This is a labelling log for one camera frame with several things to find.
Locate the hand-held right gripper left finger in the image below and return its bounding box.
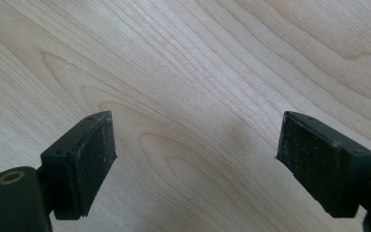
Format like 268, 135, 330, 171
40, 110, 118, 221

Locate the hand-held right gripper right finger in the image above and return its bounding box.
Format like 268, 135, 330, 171
275, 110, 371, 218

